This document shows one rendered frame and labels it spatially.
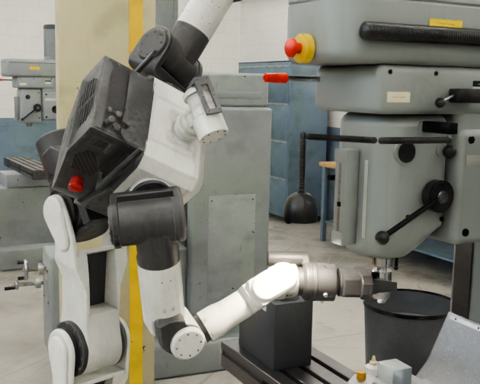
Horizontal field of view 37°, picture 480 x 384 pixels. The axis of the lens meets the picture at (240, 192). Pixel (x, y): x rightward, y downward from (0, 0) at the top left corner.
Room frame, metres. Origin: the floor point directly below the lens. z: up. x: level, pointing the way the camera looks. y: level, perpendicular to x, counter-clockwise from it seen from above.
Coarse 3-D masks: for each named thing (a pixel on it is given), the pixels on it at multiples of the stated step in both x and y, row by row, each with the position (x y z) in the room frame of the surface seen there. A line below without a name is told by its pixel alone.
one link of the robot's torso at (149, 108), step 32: (96, 96) 1.49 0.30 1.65; (128, 96) 1.54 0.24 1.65; (160, 96) 1.60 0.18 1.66; (96, 128) 1.44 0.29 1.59; (128, 128) 1.49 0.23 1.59; (160, 128) 1.55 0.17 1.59; (64, 160) 1.51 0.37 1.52; (96, 160) 1.51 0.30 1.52; (128, 160) 1.44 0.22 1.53; (160, 160) 1.50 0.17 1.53; (192, 160) 1.56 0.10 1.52; (64, 192) 1.63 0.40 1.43; (96, 192) 1.58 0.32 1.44; (192, 192) 1.54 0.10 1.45
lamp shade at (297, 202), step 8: (296, 192) 1.52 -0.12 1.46; (304, 192) 1.51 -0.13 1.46; (288, 200) 1.50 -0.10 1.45; (296, 200) 1.49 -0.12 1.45; (304, 200) 1.49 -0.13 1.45; (312, 200) 1.50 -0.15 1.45; (288, 208) 1.49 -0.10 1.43; (296, 208) 1.48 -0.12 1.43; (304, 208) 1.48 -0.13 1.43; (312, 208) 1.49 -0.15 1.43; (288, 216) 1.49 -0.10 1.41; (296, 216) 1.48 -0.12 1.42; (304, 216) 1.48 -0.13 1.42; (312, 216) 1.49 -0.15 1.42
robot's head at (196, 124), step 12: (192, 96) 1.53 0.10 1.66; (192, 108) 1.53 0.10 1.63; (180, 120) 1.56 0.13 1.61; (192, 120) 1.54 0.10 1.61; (204, 120) 1.50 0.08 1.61; (216, 120) 1.50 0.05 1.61; (192, 132) 1.55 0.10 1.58; (204, 132) 1.49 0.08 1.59; (216, 132) 1.50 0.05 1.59; (228, 132) 1.53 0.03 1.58
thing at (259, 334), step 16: (272, 304) 1.89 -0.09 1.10; (288, 304) 1.90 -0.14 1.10; (304, 304) 1.92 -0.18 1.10; (256, 320) 1.98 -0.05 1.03; (272, 320) 1.89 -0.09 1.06; (288, 320) 1.90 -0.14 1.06; (304, 320) 1.92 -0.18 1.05; (240, 336) 2.07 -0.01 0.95; (256, 336) 1.97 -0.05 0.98; (272, 336) 1.89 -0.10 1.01; (288, 336) 1.90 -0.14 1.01; (304, 336) 1.92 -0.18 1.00; (256, 352) 1.97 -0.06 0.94; (272, 352) 1.89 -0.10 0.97; (288, 352) 1.90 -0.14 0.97; (304, 352) 1.92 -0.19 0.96; (272, 368) 1.88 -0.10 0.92; (288, 368) 1.90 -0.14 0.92
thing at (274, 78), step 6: (264, 78) 1.60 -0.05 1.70; (270, 78) 1.59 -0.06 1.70; (276, 78) 1.60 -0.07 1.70; (282, 78) 1.61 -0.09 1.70; (288, 78) 1.62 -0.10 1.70; (294, 78) 1.63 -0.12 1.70; (300, 78) 1.63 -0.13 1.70; (306, 78) 1.64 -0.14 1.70; (312, 78) 1.65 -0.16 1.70; (318, 78) 1.66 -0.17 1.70
